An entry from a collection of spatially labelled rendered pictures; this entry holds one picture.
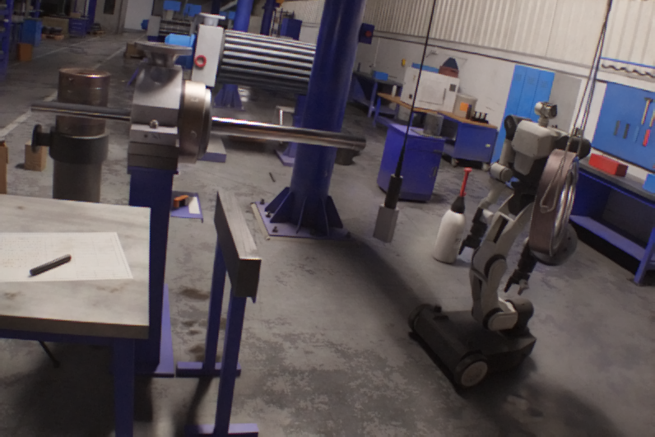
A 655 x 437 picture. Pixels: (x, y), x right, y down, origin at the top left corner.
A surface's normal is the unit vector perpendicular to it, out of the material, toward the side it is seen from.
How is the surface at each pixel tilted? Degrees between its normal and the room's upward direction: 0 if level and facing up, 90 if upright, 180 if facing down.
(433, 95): 90
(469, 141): 90
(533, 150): 90
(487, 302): 90
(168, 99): 45
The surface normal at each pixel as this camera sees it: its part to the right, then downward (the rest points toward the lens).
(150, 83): 0.34, -0.44
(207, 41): 0.27, 0.31
